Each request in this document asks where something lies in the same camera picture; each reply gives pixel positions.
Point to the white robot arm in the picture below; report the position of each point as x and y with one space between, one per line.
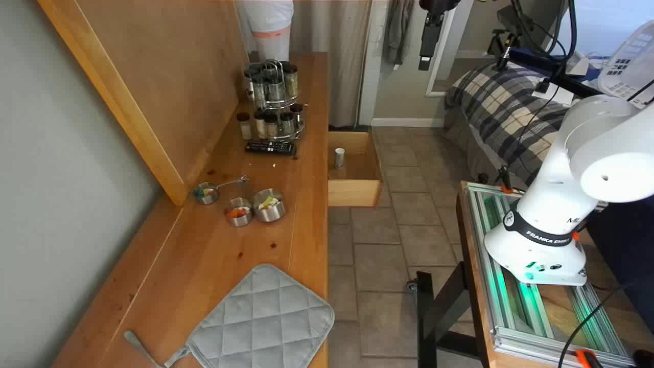
603 153

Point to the open upper wooden drawer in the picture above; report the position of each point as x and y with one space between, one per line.
358 182

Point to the small white bottle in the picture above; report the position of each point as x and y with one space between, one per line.
338 156

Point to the rotating spice rack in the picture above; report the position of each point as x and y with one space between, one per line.
274 91

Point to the wooden dresser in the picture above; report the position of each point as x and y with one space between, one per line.
184 258

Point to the grey quilted pot holder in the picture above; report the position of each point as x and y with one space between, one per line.
269 319

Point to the plaid bed cover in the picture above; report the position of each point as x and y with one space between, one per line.
500 121

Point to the large wooden board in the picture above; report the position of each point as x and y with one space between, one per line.
168 71

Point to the steel measuring cup with handle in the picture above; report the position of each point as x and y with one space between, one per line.
206 192

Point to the metal spoon handle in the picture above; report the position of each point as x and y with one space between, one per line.
140 346

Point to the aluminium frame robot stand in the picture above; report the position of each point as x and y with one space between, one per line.
528 326

